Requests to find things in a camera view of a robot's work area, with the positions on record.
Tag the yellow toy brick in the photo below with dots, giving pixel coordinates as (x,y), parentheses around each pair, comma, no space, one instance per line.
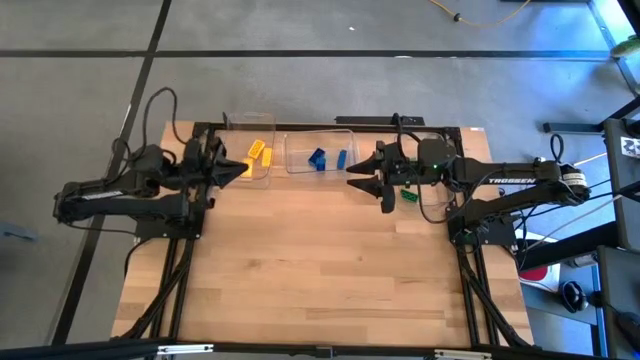
(256,149)
(247,167)
(267,157)

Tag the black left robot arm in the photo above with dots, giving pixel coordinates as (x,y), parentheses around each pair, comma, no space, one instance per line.
(125,207)

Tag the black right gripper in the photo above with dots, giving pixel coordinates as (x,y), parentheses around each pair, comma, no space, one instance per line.
(400,172)

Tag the red round object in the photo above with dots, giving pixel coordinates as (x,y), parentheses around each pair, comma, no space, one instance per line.
(534,274)

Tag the black aluminium table frame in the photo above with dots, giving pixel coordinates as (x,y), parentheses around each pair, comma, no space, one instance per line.
(176,300)

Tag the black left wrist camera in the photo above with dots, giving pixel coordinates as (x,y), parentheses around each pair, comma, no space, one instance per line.
(192,149)

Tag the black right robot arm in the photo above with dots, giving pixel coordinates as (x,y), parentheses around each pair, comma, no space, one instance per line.
(510,180)

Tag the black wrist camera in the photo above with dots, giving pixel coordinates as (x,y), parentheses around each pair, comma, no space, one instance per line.
(397,154)
(192,149)

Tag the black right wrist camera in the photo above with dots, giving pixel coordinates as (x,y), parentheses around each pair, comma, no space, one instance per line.
(397,154)

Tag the green toy brick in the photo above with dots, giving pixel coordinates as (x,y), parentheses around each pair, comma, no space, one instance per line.
(409,195)

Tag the clear plastic bin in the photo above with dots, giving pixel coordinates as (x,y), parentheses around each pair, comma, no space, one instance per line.
(300,145)
(250,125)
(406,205)

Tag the black headphones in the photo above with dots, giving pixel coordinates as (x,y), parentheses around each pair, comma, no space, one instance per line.
(572,296)

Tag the black desk with marker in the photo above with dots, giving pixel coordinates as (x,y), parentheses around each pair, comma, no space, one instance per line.
(625,190)

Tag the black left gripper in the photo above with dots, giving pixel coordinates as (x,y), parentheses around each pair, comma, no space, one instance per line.
(197,172)

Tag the black frame beam with brackets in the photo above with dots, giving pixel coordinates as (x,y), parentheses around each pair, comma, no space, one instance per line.
(320,352)

